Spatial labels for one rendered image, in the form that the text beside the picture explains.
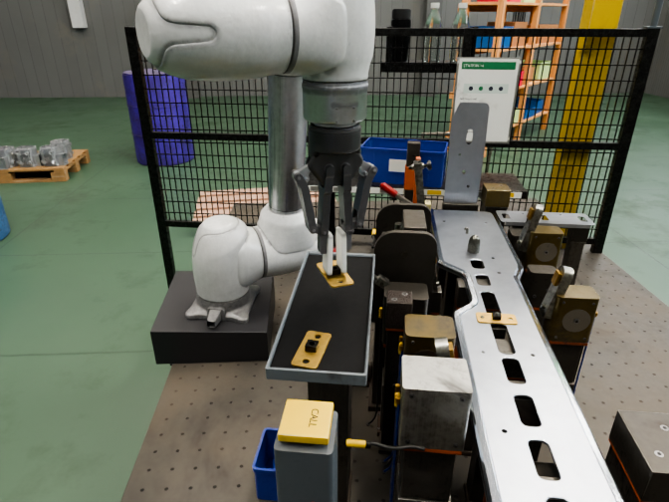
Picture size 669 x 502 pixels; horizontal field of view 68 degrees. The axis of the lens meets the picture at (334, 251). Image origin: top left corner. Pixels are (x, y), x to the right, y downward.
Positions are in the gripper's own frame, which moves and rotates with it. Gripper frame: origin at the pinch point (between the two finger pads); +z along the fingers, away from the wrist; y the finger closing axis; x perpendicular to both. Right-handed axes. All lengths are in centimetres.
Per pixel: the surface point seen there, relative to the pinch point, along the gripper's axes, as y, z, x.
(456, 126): 68, 0, 74
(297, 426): -13.2, 9.6, -24.6
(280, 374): -12.8, 9.7, -14.6
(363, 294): 5.7, 9.6, 0.9
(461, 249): 51, 26, 39
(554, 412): 31.6, 25.5, -20.2
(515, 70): 100, -15, 90
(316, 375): -8.4, 9.5, -16.7
